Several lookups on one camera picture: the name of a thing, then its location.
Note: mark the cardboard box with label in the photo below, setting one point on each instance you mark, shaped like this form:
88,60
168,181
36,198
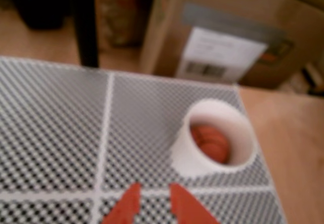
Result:
227,6

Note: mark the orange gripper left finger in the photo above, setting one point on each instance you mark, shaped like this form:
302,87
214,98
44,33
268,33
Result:
126,206

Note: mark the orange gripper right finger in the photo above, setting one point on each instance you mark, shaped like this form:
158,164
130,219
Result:
187,208

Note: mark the black table leg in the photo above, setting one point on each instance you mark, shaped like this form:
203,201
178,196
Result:
86,31

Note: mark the orange toy basketball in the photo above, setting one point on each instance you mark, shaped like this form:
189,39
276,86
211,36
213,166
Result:
210,143

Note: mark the white paper cup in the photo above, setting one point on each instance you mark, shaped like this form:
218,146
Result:
187,158

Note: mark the black bin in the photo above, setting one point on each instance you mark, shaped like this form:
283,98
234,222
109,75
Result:
38,3

